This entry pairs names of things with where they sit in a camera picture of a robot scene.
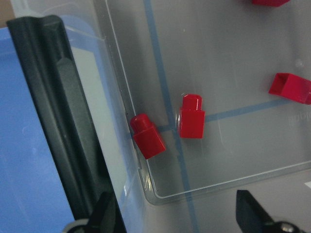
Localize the red block far edge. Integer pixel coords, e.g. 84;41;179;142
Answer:
252;0;290;7

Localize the red block centre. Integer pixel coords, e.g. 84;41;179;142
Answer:
179;94;205;139

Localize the red block near wall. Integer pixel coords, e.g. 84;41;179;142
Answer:
130;114;166;160

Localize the black box latch handle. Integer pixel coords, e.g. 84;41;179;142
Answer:
7;15;114;219

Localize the red block hollow side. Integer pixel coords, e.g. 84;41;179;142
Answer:
268;73;311;105

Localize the clear plastic storage box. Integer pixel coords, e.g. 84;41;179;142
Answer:
12;0;311;233

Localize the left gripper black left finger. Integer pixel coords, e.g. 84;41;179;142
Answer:
87;192;116;233

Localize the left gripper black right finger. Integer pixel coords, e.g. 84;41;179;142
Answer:
236;190;279;233

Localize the blue plastic tray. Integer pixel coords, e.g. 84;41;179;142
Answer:
0;27;75;233

